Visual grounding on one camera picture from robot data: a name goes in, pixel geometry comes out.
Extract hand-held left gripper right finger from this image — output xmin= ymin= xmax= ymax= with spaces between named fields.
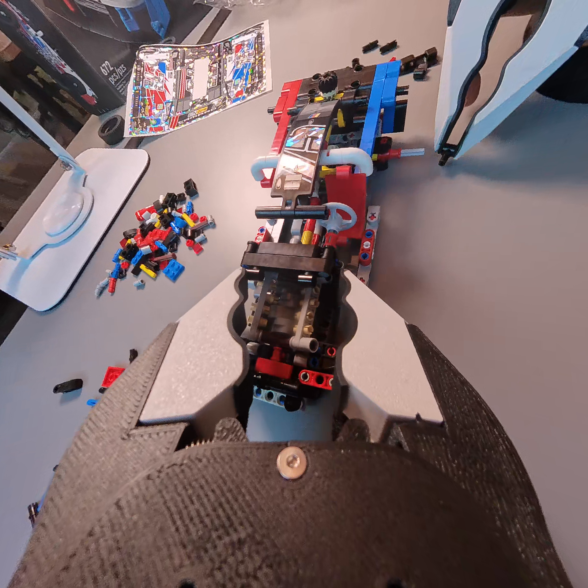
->
xmin=340 ymin=270 xmax=444 ymax=430

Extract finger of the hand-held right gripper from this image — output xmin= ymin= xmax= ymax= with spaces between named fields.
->
xmin=452 ymin=0 xmax=582 ymax=160
xmin=434 ymin=0 xmax=496 ymax=151

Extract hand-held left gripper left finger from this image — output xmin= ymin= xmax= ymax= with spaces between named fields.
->
xmin=139 ymin=270 xmax=251 ymax=425

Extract pile of black blue pins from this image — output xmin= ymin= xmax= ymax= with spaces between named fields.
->
xmin=85 ymin=348 xmax=139 ymax=409

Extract pile of mixed lego pieces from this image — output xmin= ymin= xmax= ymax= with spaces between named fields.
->
xmin=94 ymin=179 xmax=217 ymax=297

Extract lego car model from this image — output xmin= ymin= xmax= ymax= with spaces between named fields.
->
xmin=240 ymin=59 xmax=427 ymax=413

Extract scattered small black lego pieces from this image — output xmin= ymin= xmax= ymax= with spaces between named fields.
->
xmin=362 ymin=39 xmax=440 ymax=82

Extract lego set box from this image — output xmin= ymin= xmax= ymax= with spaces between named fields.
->
xmin=0 ymin=0 xmax=232 ymax=115

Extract black rubber tyre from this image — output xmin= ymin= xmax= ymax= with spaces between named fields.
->
xmin=97 ymin=115 xmax=126 ymax=147

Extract holographic sticker sheet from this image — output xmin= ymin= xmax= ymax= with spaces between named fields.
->
xmin=124 ymin=19 xmax=272 ymax=137

